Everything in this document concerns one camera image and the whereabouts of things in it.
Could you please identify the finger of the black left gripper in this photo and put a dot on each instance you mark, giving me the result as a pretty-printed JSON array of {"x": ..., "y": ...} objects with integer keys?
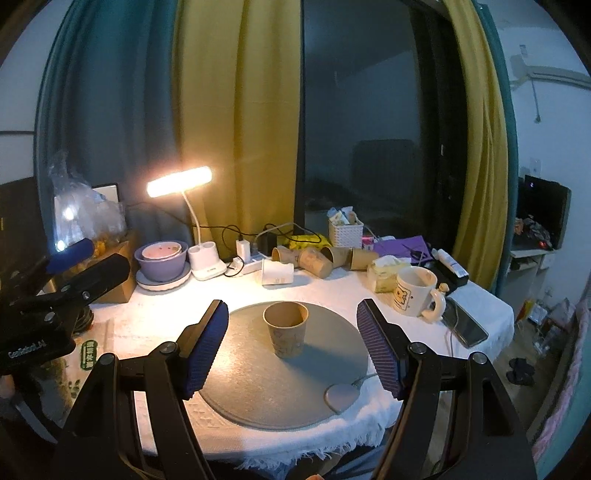
[
  {"x": 69, "y": 257},
  {"x": 92, "y": 281}
]

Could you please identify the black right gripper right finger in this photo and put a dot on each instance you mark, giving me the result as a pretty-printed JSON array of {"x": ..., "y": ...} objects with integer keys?
[{"x": 485, "y": 438}]

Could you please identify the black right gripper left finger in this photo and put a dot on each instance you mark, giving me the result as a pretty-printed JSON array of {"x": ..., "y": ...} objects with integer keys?
[{"x": 101, "y": 440}]

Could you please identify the brown pig-print paper cup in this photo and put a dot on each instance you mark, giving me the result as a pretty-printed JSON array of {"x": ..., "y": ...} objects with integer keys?
[{"x": 286, "y": 323}]

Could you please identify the brown lying paper cup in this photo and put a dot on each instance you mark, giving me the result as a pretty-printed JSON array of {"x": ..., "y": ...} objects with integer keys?
[
  {"x": 339, "y": 256},
  {"x": 313, "y": 261},
  {"x": 360, "y": 259},
  {"x": 286, "y": 256}
]

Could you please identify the white green-dotted paper cup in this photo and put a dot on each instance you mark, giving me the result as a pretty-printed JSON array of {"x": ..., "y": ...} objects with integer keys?
[{"x": 276, "y": 273}]

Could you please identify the clear plastic bag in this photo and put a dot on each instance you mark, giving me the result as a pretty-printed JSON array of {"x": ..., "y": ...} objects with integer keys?
[{"x": 80, "y": 211}]

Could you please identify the cardboard box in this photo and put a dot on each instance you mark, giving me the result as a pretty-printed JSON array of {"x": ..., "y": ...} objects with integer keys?
[{"x": 119, "y": 271}]

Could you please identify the white tablecloth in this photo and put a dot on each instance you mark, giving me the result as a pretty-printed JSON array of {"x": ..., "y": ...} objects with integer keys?
[{"x": 151, "y": 318}]

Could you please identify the black smartphone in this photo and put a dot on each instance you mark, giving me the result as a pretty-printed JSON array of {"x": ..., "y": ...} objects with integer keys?
[{"x": 467, "y": 330}]

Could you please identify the purple bowl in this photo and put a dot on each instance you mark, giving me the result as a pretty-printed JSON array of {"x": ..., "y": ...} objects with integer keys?
[{"x": 161, "y": 261}]

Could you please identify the white plate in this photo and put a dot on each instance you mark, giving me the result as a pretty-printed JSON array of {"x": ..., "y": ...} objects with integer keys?
[{"x": 163, "y": 286}]

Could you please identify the round white coaster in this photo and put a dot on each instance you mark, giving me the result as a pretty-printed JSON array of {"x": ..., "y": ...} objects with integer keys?
[{"x": 339, "y": 397}]

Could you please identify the cream cartoon bear mug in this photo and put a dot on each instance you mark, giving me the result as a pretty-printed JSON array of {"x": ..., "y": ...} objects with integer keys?
[{"x": 416, "y": 294}]

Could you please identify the white desk lamp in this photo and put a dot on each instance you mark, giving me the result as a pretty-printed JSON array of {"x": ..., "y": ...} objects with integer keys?
[{"x": 203, "y": 257}]

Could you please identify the round grey placemat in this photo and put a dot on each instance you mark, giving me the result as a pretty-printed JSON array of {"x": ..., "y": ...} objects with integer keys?
[{"x": 249, "y": 385}]

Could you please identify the yellow tissue pack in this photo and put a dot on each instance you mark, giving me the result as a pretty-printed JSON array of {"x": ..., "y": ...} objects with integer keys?
[{"x": 383, "y": 272}]

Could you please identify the white tube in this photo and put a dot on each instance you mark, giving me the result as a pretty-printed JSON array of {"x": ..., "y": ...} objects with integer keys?
[{"x": 453, "y": 265}]

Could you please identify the teal curtain left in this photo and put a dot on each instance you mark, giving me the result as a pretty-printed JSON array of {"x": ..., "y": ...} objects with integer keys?
[{"x": 106, "y": 107}]

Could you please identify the white power strip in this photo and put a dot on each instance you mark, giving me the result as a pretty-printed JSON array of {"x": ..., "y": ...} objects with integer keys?
[{"x": 237, "y": 267}]

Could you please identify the purple cloth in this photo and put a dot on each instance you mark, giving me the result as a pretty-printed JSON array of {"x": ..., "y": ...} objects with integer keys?
[{"x": 415, "y": 249}]

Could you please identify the white phone charger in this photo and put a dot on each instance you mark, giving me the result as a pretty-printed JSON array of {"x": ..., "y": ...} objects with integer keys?
[{"x": 242, "y": 247}]

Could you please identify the yellow curtain right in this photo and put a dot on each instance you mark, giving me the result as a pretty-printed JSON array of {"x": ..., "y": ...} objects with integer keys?
[{"x": 482, "y": 228}]

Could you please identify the yellow curtain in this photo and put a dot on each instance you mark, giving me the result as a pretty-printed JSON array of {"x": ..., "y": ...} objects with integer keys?
[
  {"x": 238, "y": 93},
  {"x": 482, "y": 228}
]

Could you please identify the black power adapter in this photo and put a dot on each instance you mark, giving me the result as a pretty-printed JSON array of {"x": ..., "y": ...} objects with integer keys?
[{"x": 266, "y": 243}]

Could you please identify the white plastic lattice basket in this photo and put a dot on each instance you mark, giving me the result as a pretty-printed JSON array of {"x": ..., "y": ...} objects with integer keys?
[{"x": 346, "y": 235}]

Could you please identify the yellow plastic bag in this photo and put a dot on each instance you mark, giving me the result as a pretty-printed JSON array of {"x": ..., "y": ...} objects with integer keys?
[{"x": 300, "y": 242}]

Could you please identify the black monitor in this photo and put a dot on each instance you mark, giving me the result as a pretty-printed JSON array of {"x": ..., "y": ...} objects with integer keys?
[{"x": 543, "y": 208}]

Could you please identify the yellow curtain left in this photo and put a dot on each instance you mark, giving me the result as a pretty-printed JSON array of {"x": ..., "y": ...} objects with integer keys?
[{"x": 238, "y": 93}]

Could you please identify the white air conditioner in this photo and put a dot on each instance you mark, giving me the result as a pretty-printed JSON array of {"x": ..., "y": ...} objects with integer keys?
[{"x": 524, "y": 72}]

